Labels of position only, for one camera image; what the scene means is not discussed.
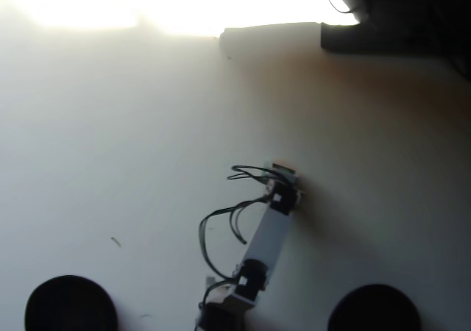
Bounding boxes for gripper motor block green label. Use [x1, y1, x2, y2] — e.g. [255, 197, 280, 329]
[263, 158, 306, 193]

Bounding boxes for thin dark hanging cable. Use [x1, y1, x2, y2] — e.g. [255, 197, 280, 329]
[326, 0, 355, 15]

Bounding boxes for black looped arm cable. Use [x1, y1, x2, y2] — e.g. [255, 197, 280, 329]
[227, 164, 276, 182]
[199, 196, 270, 280]

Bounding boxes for black round bowl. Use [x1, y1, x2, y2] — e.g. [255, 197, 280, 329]
[24, 274, 119, 331]
[327, 283, 422, 331]

